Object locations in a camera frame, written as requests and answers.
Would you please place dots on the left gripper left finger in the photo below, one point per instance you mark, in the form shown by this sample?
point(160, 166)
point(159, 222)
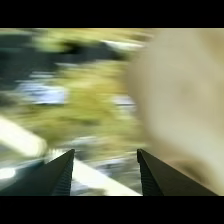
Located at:
point(50, 180)

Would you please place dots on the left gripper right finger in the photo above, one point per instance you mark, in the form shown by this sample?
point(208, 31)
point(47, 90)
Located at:
point(163, 181)

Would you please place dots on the brown trousers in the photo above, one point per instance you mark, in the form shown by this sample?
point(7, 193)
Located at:
point(181, 100)

